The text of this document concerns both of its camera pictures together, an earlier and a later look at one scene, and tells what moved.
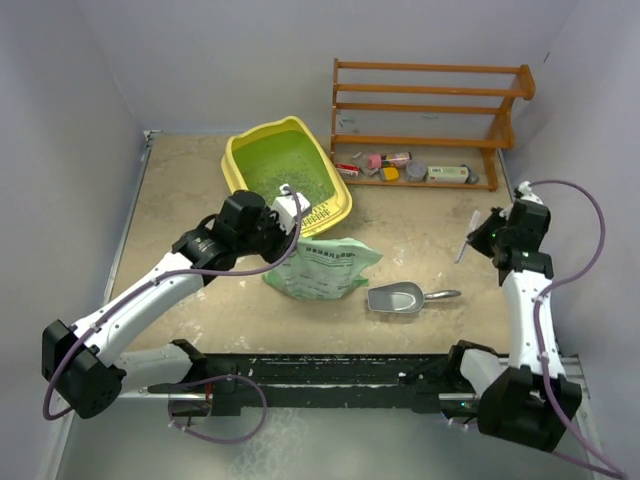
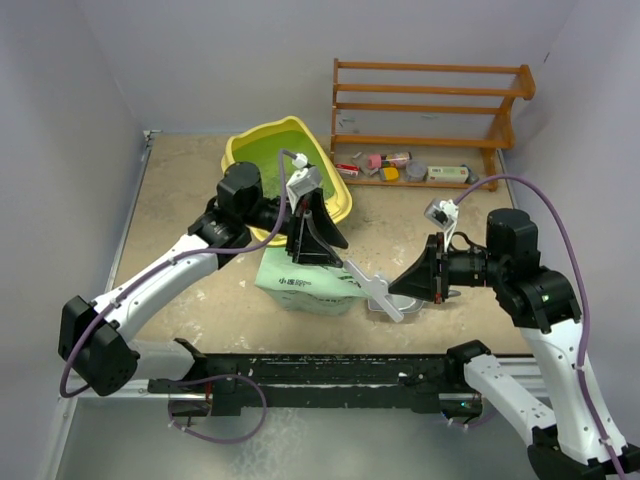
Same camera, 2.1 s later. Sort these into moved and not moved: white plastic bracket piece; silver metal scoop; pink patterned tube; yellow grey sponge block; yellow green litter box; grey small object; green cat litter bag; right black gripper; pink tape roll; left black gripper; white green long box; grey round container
Moved: left black gripper; green cat litter bag; right black gripper; white plastic bracket piece
Not moved: white green long box; grey round container; grey small object; pink patterned tube; yellow grey sponge block; yellow green litter box; pink tape roll; silver metal scoop
